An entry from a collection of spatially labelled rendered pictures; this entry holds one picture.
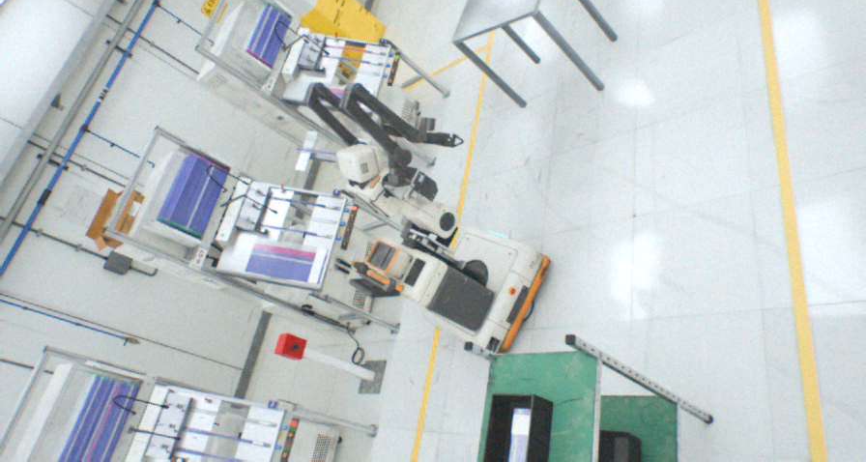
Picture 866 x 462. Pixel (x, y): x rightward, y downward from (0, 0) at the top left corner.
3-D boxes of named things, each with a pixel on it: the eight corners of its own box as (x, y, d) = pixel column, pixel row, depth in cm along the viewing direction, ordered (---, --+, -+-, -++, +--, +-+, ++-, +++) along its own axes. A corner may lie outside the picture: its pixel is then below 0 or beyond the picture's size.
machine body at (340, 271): (391, 245, 460) (331, 212, 423) (371, 328, 428) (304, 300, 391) (343, 257, 503) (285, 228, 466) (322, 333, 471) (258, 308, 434)
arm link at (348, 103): (330, 102, 246) (339, 103, 238) (349, 79, 249) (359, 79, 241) (394, 167, 272) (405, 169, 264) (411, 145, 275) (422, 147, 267)
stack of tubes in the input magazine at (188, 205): (229, 170, 385) (192, 151, 369) (202, 237, 362) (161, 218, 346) (220, 175, 393) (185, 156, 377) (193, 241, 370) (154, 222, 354)
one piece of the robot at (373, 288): (414, 299, 292) (375, 301, 278) (380, 279, 320) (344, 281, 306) (416, 277, 290) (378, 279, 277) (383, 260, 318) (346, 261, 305)
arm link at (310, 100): (295, 99, 281) (302, 100, 273) (311, 79, 284) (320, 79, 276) (354, 158, 306) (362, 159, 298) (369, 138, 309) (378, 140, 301)
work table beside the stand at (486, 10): (603, 90, 371) (534, 11, 324) (521, 108, 423) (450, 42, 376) (618, 36, 386) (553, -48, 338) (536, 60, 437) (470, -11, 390)
